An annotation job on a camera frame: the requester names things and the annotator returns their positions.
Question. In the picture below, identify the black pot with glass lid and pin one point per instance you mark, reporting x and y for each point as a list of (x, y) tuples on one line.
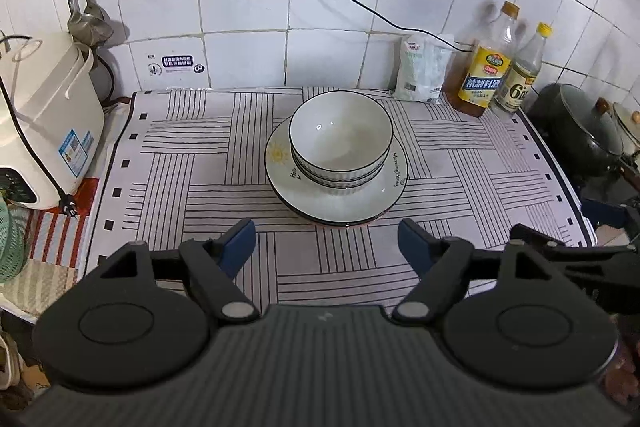
[(580, 134)]

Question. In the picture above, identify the white ribbed bowl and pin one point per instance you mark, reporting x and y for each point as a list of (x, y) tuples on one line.
[(340, 127), (345, 191), (345, 179)]

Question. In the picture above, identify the white wall sticker black print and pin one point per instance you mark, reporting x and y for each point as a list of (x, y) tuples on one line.
[(172, 63)]

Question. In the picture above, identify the cooking wine bottle yellow label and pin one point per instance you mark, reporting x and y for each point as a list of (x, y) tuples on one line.
[(486, 72)]

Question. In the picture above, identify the striped white tablecloth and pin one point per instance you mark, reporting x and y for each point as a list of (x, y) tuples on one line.
[(200, 187)]

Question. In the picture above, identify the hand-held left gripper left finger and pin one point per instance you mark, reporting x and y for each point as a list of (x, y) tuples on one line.
[(239, 242)]

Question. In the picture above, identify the cream enamel pot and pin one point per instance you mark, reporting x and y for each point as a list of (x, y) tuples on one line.
[(629, 124)]

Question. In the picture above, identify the red striped cloth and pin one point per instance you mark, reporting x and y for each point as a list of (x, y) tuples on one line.
[(55, 237)]

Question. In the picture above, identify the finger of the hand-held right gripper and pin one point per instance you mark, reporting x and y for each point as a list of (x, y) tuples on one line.
[(590, 252), (602, 213)]

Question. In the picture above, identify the white salt bag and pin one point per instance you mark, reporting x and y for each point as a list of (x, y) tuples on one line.
[(422, 67)]

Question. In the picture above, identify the white plate with sun print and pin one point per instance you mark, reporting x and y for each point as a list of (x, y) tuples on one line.
[(390, 188)]

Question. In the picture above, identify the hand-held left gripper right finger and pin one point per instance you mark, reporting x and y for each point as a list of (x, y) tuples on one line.
[(415, 247)]

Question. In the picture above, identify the green plastic basket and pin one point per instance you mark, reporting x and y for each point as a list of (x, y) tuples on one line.
[(10, 239)]

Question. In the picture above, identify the clear vinegar bottle yellow cap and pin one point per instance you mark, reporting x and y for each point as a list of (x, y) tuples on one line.
[(522, 79)]

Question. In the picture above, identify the cream rice cooker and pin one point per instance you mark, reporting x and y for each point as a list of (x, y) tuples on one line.
[(47, 117)]

